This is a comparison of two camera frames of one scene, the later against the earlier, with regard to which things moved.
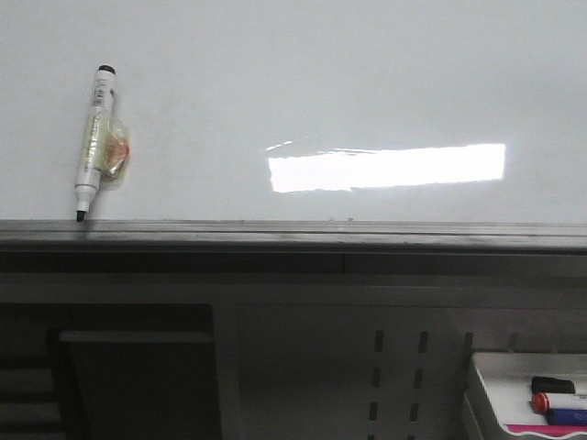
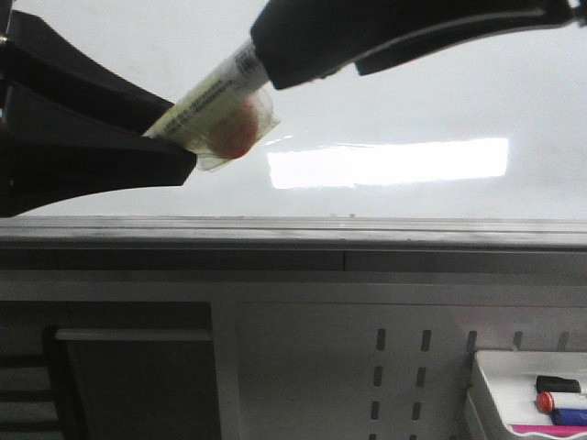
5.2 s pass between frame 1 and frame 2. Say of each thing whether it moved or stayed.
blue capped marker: stayed
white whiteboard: stayed
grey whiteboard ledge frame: stayed
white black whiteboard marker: moved
